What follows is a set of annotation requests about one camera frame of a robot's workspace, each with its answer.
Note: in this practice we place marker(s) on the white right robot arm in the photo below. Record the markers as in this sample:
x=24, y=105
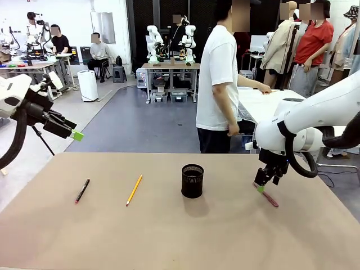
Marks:
x=309, y=112

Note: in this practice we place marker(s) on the mannequin with dark red coat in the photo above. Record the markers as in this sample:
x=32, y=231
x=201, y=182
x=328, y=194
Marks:
x=242, y=46

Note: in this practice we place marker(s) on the black mesh pen holder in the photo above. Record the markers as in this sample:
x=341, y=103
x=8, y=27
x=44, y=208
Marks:
x=192, y=185

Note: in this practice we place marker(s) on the mannequin with bucket hat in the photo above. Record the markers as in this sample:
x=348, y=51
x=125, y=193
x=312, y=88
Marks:
x=347, y=42

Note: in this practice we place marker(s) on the wooden background table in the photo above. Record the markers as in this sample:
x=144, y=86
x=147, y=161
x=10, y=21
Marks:
x=168, y=66

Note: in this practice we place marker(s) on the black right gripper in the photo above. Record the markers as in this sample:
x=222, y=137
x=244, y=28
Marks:
x=274, y=163

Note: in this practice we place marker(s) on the computer tower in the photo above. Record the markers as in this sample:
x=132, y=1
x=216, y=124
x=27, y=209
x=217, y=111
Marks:
x=141, y=78

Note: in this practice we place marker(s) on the mannequin with beige coat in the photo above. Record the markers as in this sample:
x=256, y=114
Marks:
x=278, y=47

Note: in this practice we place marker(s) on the white table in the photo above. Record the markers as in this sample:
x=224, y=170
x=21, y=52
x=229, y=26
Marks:
x=264, y=104

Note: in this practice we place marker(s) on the person in red shirt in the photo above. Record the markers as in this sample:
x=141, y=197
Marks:
x=312, y=45

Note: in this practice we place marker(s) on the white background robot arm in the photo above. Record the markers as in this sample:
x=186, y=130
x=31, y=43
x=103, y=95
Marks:
x=153, y=42
x=189, y=42

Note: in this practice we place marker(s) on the person's right hand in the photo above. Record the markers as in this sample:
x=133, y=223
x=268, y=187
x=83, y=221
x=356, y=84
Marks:
x=233, y=130

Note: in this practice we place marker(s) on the pink pen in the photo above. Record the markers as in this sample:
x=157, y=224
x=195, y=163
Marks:
x=270, y=199

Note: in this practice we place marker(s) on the grey plastic stool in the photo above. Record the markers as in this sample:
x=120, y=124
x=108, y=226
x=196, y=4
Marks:
x=119, y=74

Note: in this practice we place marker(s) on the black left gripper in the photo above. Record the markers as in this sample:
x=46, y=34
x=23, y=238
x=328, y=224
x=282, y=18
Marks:
x=36, y=112

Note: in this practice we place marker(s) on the white wall panel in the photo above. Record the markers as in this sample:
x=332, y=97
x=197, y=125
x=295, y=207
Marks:
x=102, y=28

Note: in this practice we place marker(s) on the black pen with red end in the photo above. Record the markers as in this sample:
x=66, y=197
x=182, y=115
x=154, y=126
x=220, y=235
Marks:
x=83, y=190

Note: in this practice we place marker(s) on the clear plastic sheet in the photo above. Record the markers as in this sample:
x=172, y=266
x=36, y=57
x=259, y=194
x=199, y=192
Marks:
x=246, y=114

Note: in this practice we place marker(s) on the person's right forearm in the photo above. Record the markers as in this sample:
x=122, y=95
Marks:
x=223, y=107

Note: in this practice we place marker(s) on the person in white t-shirt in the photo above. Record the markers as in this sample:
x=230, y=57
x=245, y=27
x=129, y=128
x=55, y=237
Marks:
x=216, y=70

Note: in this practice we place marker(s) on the person in black shirt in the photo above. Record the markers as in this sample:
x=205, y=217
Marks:
x=60, y=42

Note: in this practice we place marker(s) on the blue box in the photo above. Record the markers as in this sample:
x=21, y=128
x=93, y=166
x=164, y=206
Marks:
x=247, y=141

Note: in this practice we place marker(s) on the wooden stick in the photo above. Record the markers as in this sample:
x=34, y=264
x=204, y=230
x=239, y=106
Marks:
x=2, y=172

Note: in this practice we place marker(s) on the person's left hand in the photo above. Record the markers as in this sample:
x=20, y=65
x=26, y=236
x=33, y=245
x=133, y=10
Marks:
x=265, y=89

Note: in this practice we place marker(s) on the person's left forearm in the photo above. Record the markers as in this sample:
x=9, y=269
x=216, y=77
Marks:
x=249, y=83

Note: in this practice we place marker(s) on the yellow pencil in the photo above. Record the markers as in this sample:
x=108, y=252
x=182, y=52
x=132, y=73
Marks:
x=134, y=189

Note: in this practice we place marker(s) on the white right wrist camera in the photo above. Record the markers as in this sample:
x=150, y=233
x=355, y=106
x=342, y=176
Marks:
x=250, y=145

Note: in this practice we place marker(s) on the clear storage box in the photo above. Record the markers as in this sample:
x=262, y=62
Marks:
x=159, y=98
x=179, y=97

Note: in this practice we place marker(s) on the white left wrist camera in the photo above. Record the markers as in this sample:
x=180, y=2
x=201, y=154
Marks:
x=55, y=80

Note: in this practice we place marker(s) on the seated person in grey shirt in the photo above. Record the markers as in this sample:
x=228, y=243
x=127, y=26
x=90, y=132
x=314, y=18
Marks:
x=99, y=53

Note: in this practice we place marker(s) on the white air purifier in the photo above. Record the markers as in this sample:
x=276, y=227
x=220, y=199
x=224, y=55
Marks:
x=87, y=85

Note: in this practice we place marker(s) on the black bag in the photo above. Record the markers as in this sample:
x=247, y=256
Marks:
x=119, y=61

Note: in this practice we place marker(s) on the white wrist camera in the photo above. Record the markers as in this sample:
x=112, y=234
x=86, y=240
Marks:
x=250, y=145
x=55, y=80

